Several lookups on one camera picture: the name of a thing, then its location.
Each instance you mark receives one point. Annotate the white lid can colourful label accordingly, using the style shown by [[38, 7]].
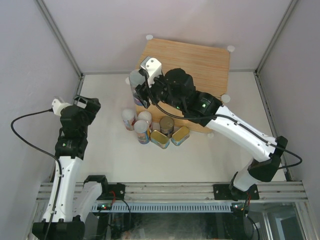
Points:
[[141, 128]]

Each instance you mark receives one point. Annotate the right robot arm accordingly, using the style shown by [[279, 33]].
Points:
[[176, 88]]

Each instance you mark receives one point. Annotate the right rectangular gold tin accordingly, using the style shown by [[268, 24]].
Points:
[[180, 136]]

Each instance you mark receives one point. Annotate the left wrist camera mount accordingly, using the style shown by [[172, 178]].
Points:
[[58, 104]]

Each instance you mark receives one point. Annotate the rectangular gold tin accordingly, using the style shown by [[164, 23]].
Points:
[[159, 139], [180, 136]]

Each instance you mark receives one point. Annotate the black base bracket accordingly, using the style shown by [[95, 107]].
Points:
[[116, 190], [223, 191]]

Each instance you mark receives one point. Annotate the slotted cable duct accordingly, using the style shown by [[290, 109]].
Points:
[[162, 207]]

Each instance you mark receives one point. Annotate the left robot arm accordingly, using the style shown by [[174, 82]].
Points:
[[65, 215]]

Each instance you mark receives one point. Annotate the left rectangular gold tin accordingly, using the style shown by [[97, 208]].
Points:
[[159, 139]]

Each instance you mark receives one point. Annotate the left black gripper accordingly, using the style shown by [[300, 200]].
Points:
[[92, 107]]

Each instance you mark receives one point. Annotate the dark round tin can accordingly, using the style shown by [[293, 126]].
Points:
[[167, 125]]

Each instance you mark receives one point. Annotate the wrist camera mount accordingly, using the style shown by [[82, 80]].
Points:
[[153, 69], [58, 104]]

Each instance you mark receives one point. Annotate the aluminium mounting rail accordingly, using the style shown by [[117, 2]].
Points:
[[276, 191]]

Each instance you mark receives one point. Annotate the right black base bracket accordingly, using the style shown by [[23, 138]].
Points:
[[223, 191]]

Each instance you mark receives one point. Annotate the white lid can rear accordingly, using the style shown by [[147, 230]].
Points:
[[146, 116]]

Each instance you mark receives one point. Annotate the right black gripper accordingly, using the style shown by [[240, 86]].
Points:
[[143, 94]]

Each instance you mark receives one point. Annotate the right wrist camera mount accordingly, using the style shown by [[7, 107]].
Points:
[[153, 69]]

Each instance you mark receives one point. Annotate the wooden cube shelf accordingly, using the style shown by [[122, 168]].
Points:
[[208, 67]]

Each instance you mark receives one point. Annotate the left black base bracket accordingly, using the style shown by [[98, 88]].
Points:
[[116, 190]]

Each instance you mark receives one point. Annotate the white lid can red label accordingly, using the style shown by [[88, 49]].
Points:
[[129, 118]]

